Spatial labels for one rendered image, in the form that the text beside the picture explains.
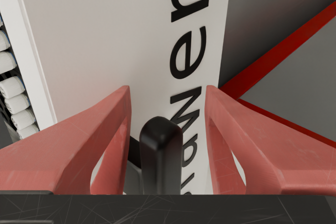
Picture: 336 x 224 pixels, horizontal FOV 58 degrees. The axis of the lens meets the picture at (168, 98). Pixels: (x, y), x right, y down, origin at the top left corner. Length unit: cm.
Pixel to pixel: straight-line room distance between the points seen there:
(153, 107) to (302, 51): 39
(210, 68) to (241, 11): 26
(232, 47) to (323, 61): 13
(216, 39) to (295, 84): 26
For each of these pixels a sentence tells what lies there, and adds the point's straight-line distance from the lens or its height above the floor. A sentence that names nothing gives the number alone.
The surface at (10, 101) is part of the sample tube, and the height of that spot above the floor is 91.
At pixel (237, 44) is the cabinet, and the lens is 46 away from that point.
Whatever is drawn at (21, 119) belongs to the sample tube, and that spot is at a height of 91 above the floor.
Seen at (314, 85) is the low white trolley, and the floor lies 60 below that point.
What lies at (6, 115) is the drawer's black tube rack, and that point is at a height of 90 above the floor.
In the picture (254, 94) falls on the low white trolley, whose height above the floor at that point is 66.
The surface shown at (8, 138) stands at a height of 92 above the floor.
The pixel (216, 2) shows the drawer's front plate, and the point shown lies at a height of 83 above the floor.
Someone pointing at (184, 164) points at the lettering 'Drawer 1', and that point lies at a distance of 21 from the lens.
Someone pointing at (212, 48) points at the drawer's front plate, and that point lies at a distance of 18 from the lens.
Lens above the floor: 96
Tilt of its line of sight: 37 degrees down
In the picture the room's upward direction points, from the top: 124 degrees counter-clockwise
